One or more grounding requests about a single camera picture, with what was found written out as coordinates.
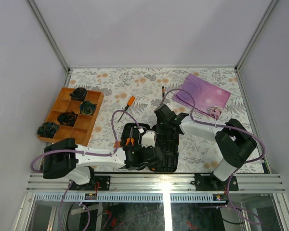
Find black plastic tool case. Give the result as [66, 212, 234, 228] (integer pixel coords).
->
[114, 123, 179, 173]

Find orange handled pliers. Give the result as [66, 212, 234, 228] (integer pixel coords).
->
[125, 127, 134, 146]

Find small claw hammer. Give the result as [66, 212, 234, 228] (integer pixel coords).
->
[132, 126, 146, 146]

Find orange handled screwdriver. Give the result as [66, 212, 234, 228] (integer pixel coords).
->
[118, 96, 135, 122]

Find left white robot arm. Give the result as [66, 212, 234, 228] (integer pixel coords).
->
[43, 138, 163, 190]

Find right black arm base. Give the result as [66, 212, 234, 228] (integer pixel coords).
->
[194, 173, 238, 192]

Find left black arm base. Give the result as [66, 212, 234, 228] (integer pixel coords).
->
[69, 175, 111, 192]

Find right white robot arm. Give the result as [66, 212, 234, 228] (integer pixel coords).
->
[154, 103, 257, 190]

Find small precision screwdriver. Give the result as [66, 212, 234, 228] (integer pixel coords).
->
[161, 86, 165, 100]

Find purple printed pouch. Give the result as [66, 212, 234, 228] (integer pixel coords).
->
[173, 74, 231, 120]

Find orange compartment tray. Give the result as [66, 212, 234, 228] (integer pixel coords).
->
[38, 87, 104, 146]

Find dark rolled band middle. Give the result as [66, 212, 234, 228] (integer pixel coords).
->
[79, 101, 96, 116]

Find dark rolled band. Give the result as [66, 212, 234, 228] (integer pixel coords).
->
[57, 111, 78, 127]
[69, 87, 87, 102]
[79, 101, 96, 116]

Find dark rolled band lower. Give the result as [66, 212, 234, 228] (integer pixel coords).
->
[57, 111, 78, 127]

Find dark rolled band top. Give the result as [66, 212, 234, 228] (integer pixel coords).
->
[69, 87, 87, 102]

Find dark rolled band outside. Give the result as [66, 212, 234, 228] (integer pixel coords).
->
[37, 122, 59, 138]

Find aluminium front rail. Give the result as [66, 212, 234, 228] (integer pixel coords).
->
[24, 173, 286, 204]

